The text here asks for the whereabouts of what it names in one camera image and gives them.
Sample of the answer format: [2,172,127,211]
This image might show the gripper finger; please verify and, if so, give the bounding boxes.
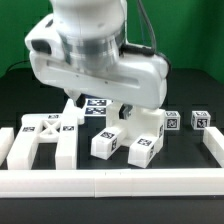
[119,104,133,120]
[64,89,85,108]

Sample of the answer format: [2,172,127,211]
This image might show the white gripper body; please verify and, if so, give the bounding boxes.
[25,14,170,109]

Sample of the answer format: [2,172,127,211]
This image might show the white chair seat part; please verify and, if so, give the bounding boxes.
[106,102,165,152]

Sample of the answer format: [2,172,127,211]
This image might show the white chair back frame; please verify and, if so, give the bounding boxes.
[7,98,86,171]

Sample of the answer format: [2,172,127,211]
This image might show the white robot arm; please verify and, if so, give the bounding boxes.
[25,0,170,110]

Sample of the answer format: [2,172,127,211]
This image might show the white tagged cube left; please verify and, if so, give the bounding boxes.
[165,111,181,130]

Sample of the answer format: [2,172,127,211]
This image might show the white tagged cube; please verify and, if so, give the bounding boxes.
[165,111,181,130]
[191,111,211,130]

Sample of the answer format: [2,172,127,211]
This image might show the white tagged cube right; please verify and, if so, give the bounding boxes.
[191,111,211,130]

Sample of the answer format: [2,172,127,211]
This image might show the white marker base plate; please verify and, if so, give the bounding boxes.
[76,98,112,117]

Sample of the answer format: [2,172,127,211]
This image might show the black cable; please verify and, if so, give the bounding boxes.
[4,59,32,76]

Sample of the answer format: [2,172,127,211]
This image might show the white left fence wall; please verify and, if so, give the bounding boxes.
[0,127,14,166]

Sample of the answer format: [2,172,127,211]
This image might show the white fence wall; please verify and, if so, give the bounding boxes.
[0,127,14,166]
[0,168,224,198]
[203,127,224,168]

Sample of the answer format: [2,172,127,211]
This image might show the white right fence wall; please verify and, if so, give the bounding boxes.
[203,127,224,168]

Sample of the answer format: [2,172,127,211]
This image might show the white front fence wall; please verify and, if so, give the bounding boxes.
[0,168,224,198]

